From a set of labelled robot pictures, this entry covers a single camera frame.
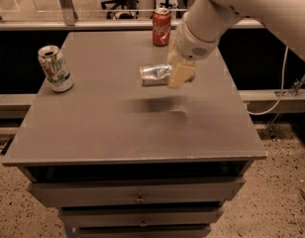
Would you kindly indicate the red coca-cola can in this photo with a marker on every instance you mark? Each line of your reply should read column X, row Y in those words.
column 161, row 23

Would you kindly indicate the black office chair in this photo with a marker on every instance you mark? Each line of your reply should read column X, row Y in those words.
column 131, row 5

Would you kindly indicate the green white 7up can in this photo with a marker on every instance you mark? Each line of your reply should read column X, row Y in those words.
column 54, row 66

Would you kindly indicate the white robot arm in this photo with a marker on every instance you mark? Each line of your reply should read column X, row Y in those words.
column 206, row 21

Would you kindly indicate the metal window rail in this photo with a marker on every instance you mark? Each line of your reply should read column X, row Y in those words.
column 88, row 20

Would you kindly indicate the crushed silver redbull can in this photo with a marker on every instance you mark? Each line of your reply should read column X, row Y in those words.
column 155, row 74

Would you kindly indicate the grey drawer cabinet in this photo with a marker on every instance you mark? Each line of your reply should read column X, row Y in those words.
column 120, row 160

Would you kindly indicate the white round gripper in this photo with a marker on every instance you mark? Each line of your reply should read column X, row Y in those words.
column 191, row 44

